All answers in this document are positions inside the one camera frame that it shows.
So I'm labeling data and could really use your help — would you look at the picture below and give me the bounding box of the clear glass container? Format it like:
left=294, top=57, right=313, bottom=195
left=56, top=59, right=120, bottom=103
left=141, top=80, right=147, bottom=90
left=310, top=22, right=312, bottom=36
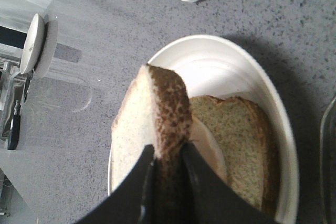
left=320, top=98, right=335, bottom=223

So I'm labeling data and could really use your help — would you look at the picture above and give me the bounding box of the bottom bread slice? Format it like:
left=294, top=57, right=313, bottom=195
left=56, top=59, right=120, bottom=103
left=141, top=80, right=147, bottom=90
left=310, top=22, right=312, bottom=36
left=190, top=95, right=280, bottom=217

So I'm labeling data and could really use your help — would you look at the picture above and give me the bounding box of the white round plate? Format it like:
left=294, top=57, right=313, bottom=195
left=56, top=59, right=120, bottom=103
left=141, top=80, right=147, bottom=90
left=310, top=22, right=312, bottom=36
left=107, top=34, right=300, bottom=224

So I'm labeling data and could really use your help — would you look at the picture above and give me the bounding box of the white bread slice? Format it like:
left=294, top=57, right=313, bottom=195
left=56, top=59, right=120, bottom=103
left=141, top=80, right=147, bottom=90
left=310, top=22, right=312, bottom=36
left=110, top=65, right=192, bottom=223

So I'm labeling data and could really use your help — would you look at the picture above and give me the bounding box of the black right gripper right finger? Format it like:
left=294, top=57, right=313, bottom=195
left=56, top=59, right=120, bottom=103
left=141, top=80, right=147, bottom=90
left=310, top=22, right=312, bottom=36
left=181, top=143, right=276, bottom=223

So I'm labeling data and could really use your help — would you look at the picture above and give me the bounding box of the white round disc stand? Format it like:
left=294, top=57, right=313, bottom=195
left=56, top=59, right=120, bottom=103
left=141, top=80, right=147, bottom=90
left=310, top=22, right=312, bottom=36
left=19, top=14, right=58, bottom=78

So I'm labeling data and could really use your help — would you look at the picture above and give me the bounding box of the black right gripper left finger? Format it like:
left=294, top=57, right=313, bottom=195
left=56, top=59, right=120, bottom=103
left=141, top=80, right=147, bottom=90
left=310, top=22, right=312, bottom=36
left=77, top=145, right=155, bottom=223

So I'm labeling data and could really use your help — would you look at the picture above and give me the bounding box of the fried egg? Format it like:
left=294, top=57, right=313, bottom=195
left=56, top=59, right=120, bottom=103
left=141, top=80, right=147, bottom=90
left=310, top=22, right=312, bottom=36
left=190, top=116, right=227, bottom=183

